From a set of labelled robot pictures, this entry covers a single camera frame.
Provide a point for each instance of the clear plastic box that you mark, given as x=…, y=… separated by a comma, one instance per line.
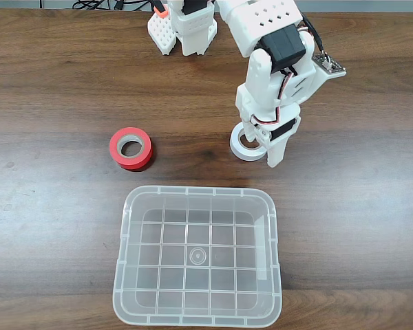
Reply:
x=227, y=275

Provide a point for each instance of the black camera on white bracket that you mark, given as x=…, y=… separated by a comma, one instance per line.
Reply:
x=330, y=65

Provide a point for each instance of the orange clip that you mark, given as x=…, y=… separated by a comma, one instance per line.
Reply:
x=161, y=13

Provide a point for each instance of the red tape roll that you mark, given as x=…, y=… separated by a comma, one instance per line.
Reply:
x=115, y=151

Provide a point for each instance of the white tape roll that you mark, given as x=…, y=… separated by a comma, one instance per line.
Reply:
x=244, y=154

